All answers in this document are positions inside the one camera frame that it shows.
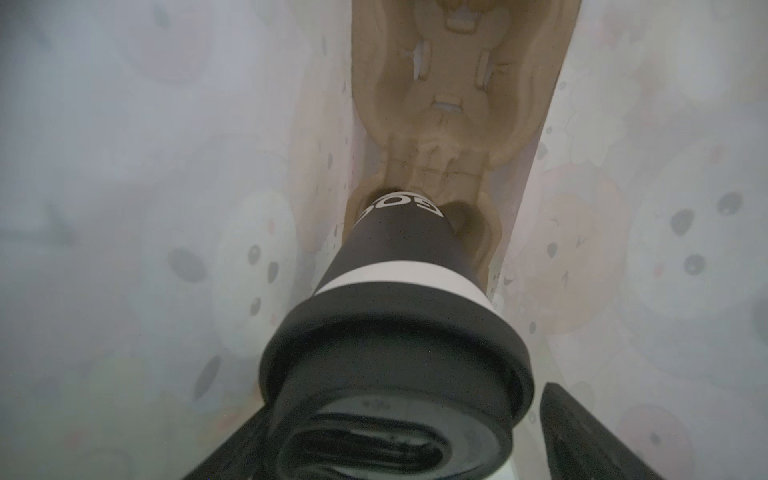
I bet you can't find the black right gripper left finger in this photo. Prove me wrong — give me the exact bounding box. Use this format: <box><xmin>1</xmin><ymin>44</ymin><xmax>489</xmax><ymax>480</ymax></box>
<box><xmin>184</xmin><ymin>405</ymin><xmax>272</xmax><ymax>480</ymax></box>

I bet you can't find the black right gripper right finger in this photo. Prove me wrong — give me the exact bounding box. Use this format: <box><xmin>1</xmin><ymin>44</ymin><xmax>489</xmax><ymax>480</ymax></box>
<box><xmin>539</xmin><ymin>382</ymin><xmax>661</xmax><ymax>480</ymax></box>

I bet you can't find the black takeout coffee cup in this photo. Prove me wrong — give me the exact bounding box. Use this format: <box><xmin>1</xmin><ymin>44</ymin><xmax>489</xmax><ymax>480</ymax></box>
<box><xmin>260</xmin><ymin>191</ymin><xmax>533</xmax><ymax>479</ymax></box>

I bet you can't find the brown pulp cup carrier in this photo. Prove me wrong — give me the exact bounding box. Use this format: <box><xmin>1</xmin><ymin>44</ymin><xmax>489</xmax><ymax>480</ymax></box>
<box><xmin>345</xmin><ymin>0</ymin><xmax>581</xmax><ymax>283</ymax></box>

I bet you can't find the white patterned gift bag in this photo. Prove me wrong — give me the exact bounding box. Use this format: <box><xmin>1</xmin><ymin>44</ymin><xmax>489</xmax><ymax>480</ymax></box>
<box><xmin>1</xmin><ymin>1</ymin><xmax>767</xmax><ymax>479</ymax></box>

